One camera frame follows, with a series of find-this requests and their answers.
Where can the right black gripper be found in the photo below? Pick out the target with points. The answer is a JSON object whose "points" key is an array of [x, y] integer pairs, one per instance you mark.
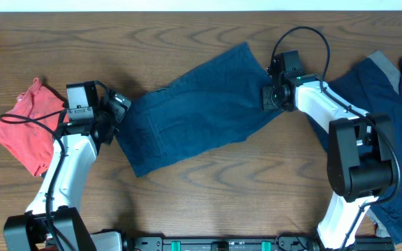
{"points": [[266, 103]]}

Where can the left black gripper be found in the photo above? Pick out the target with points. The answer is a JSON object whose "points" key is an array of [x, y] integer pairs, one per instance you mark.
{"points": [[119, 111]]}

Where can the dark blue denim shorts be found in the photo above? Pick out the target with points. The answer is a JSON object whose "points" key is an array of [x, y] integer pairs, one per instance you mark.
{"points": [[214, 104]]}

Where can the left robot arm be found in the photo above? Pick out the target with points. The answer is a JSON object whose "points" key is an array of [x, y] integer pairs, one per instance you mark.
{"points": [[53, 217]]}

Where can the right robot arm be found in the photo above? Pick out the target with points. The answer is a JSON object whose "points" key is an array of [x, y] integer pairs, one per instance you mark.
{"points": [[361, 161]]}

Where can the red folded t-shirt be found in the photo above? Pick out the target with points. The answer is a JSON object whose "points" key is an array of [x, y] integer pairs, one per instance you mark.
{"points": [[28, 142]]}

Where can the navy garment with grey trim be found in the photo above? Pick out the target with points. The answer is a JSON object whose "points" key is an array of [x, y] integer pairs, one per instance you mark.
{"points": [[375, 84]]}

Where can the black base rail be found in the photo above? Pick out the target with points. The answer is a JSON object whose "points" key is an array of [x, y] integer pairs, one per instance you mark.
{"points": [[218, 244]]}

